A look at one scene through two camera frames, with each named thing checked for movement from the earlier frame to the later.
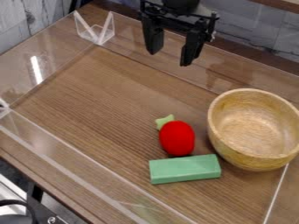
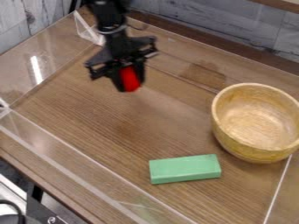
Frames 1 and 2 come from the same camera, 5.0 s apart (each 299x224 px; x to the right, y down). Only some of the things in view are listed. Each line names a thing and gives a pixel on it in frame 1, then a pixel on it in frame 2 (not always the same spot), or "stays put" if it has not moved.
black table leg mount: [51, 209] stays put
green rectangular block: [184, 169] stays put
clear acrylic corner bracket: [96, 34] stays put
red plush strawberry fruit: [176, 136] → [130, 79]
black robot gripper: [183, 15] → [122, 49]
